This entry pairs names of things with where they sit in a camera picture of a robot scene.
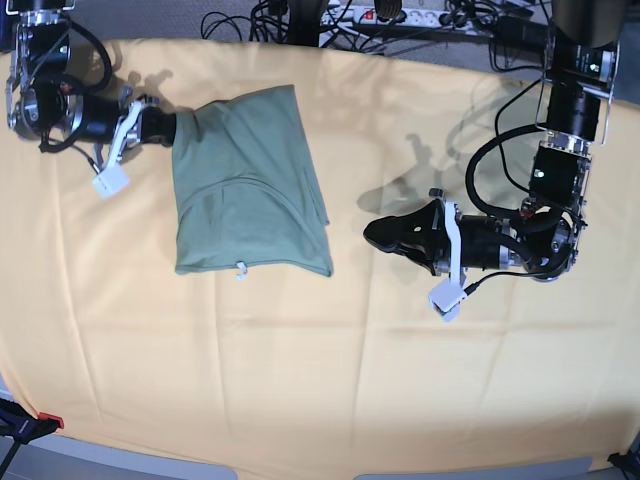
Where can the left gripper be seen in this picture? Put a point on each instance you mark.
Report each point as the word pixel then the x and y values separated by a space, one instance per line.
pixel 486 243

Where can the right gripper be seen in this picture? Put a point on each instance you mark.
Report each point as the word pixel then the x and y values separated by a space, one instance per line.
pixel 94 119

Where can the blue red clamp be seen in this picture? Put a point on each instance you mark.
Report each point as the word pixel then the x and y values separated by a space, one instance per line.
pixel 22 427

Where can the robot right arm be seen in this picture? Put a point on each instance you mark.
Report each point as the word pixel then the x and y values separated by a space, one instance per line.
pixel 48 104

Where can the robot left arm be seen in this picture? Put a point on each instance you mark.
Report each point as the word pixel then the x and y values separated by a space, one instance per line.
pixel 579 59

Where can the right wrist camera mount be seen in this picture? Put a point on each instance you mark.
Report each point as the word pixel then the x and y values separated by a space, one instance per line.
pixel 137 122

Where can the white power strip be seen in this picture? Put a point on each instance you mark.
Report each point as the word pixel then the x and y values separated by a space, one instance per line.
pixel 411 20

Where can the black clamp right corner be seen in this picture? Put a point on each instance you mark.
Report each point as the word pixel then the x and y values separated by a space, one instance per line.
pixel 628 463

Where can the black centre stand post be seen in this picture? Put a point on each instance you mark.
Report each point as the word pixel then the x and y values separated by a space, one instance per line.
pixel 304 22

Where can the green T-shirt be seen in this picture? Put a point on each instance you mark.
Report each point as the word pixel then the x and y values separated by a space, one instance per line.
pixel 245 187

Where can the black power adapter brick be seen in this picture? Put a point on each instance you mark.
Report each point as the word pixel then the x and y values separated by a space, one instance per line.
pixel 514 32

